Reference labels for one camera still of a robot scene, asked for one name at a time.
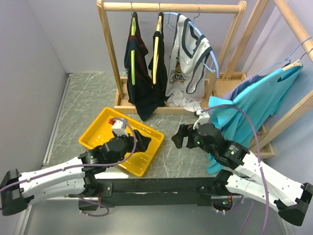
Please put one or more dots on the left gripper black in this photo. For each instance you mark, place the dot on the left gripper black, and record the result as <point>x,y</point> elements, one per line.
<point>142,142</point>

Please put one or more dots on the turquoise t-shirt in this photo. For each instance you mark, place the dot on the turquoise t-shirt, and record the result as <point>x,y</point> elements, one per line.
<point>259,101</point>

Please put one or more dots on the blue wire hanger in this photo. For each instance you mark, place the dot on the blue wire hanger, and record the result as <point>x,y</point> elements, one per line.
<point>287,59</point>

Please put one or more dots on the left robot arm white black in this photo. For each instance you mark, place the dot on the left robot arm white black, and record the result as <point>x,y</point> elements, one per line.
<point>76,176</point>

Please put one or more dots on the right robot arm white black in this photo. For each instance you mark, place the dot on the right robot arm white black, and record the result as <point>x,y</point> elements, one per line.
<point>246,176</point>

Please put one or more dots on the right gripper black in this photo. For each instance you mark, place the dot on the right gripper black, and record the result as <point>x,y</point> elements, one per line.
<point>185,130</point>

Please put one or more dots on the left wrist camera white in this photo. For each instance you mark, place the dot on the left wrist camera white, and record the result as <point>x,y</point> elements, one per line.
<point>119,127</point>

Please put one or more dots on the black tank top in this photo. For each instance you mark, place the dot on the black tank top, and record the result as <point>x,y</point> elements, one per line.
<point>159,89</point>

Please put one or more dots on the green hanger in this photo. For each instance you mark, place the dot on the green hanger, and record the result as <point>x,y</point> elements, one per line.
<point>133,29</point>

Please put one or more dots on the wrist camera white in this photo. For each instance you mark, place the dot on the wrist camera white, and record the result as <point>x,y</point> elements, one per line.
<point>203,118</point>
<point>119,127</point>

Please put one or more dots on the wooden clothes rack right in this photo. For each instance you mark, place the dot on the wooden clothes rack right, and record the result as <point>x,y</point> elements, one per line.
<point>281,125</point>

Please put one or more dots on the yellow hanger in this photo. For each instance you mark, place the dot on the yellow hanger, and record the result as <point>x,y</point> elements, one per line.
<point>155,55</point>

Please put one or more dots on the black base bar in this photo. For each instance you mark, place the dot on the black base bar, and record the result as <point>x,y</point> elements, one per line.
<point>156,191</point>

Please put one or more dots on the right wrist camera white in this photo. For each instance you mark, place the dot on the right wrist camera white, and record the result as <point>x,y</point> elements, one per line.
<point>203,118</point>

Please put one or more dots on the purple t-shirt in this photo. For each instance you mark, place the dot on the purple t-shirt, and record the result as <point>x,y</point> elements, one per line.
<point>247,82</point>

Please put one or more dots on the wooden hanger right rack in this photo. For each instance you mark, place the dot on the wooden hanger right rack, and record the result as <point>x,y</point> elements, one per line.
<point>297,62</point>

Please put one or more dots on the yellow plastic tray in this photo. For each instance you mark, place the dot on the yellow plastic tray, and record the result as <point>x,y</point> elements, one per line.
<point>99,135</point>

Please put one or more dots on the white tank top navy trim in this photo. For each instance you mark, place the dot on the white tank top navy trim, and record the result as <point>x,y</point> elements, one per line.
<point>190,51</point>

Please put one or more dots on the navy red striped tank top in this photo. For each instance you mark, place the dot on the navy red striped tank top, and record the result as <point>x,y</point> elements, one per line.
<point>141,94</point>

